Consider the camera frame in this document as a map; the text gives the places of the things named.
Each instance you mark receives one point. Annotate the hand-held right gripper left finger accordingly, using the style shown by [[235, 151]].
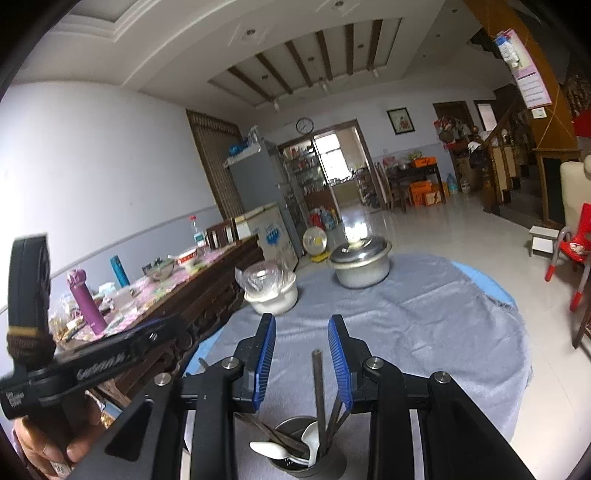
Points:
[[265, 364]]

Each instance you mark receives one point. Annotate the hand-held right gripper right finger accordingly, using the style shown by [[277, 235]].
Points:
[[341, 369]]

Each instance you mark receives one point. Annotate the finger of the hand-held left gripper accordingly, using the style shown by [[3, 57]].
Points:
[[171, 333]]

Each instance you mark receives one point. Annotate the white spoon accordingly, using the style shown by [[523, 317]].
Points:
[[311, 438], [268, 447]]

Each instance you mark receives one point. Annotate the metal utensil holder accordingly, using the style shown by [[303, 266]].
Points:
[[330, 464]]

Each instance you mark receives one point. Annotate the person's left hand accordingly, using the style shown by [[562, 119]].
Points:
[[41, 443]]

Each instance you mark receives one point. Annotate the floral sideboard cloth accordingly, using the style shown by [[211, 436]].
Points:
[[152, 295]]

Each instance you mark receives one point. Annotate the dark wooden sideboard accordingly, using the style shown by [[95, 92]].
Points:
[[203, 300]]

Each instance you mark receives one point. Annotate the grey patterned bowl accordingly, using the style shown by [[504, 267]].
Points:
[[160, 271]]

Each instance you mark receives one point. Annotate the purple bottle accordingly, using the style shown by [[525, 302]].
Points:
[[87, 302]]

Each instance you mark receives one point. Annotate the red and white bowl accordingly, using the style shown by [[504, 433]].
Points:
[[187, 261]]

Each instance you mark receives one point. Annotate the blue bottle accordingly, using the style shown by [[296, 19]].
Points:
[[120, 271]]

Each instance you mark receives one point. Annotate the clear plastic bag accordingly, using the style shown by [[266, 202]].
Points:
[[263, 279]]

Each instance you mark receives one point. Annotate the metal pot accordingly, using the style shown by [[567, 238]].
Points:
[[362, 274]]

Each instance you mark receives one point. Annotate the clear bottle with red cap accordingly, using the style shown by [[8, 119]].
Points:
[[197, 235]]

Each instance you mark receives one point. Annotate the grey table cloth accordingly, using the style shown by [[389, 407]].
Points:
[[438, 323]]

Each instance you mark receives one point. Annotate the metal pot lid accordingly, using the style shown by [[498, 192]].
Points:
[[360, 251]]

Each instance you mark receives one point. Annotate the white chest freezer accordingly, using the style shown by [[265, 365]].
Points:
[[272, 235]]

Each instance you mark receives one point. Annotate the white electric fan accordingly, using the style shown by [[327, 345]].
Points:
[[315, 241]]

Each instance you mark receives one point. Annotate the blue tablecloth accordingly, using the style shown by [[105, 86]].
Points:
[[489, 286]]

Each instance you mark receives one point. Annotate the grey refrigerator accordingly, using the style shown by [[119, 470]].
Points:
[[258, 180]]

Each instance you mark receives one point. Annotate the brown wooden door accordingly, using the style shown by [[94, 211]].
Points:
[[212, 152]]

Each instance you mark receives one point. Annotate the wooden dining chair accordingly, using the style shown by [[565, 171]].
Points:
[[383, 184]]

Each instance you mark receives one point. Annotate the large orange box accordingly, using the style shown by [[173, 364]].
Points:
[[419, 191]]

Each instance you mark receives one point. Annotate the shelf of goods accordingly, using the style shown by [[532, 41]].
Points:
[[304, 173]]

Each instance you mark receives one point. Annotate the blue bag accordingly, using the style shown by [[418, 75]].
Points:
[[238, 149]]

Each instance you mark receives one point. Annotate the small orange box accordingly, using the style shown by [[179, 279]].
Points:
[[436, 197]]

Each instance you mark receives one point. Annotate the wooden side table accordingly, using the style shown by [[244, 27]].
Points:
[[415, 171]]

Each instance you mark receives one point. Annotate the window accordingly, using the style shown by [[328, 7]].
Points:
[[334, 154]]

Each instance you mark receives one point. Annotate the blue water jug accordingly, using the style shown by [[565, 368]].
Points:
[[452, 184]]

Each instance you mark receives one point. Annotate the flat orange box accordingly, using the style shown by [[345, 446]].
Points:
[[424, 161]]

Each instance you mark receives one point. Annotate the white step stool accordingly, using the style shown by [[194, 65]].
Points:
[[545, 237]]

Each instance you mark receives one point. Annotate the wooden staircase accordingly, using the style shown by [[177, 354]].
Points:
[[512, 184]]

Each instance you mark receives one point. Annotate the red plastic chair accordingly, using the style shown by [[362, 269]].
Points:
[[575, 249]]

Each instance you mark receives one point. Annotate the beige armchair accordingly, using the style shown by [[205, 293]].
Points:
[[575, 194]]

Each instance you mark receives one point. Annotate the round wall clock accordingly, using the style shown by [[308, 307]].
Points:
[[304, 125]]

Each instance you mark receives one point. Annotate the framed wall picture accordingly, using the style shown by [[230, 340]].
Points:
[[399, 121]]

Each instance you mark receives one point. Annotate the pink wall calendar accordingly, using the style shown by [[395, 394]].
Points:
[[531, 78]]

